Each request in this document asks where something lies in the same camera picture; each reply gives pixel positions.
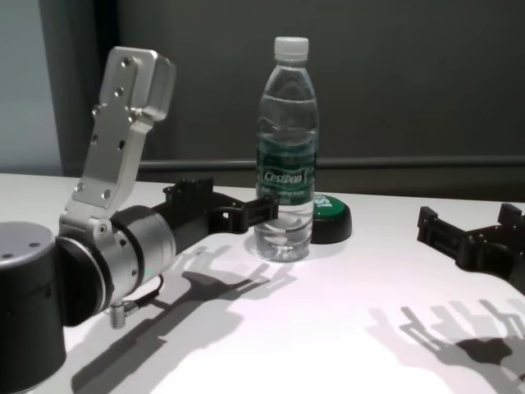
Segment clear water bottle green label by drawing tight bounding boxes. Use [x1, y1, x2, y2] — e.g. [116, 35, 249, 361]
[253, 35, 321, 263]

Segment dark vertical frame post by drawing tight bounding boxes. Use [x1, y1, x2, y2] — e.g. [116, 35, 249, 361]
[94, 0, 122, 177]

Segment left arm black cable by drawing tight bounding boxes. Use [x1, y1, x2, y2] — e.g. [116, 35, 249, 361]
[107, 273, 166, 329]

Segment thin grey horizontal rail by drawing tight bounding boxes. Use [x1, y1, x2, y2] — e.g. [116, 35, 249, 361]
[137, 158, 525, 174]

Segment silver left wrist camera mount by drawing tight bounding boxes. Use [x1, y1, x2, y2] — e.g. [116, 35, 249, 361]
[58, 45, 178, 248]

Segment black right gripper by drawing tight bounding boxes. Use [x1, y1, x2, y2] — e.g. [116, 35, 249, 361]
[415, 202, 525, 297]

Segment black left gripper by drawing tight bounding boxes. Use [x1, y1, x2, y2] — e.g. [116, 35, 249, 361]
[151, 176, 281, 252]

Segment green push button black base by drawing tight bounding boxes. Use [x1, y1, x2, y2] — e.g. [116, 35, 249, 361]
[311, 194, 354, 245]

